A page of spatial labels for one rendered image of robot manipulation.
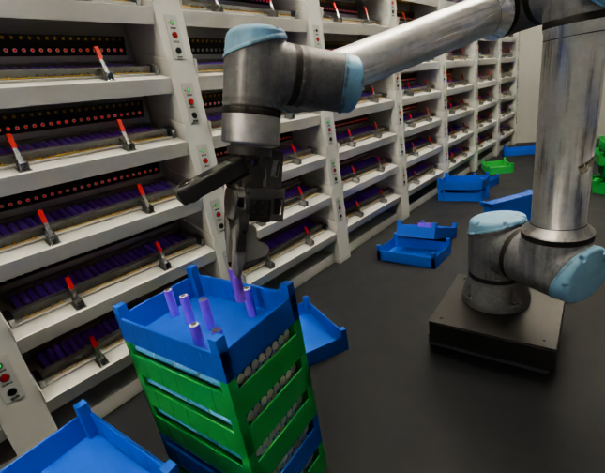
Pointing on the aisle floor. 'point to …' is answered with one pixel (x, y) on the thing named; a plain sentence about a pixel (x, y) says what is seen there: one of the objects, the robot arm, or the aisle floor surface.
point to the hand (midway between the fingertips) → (232, 267)
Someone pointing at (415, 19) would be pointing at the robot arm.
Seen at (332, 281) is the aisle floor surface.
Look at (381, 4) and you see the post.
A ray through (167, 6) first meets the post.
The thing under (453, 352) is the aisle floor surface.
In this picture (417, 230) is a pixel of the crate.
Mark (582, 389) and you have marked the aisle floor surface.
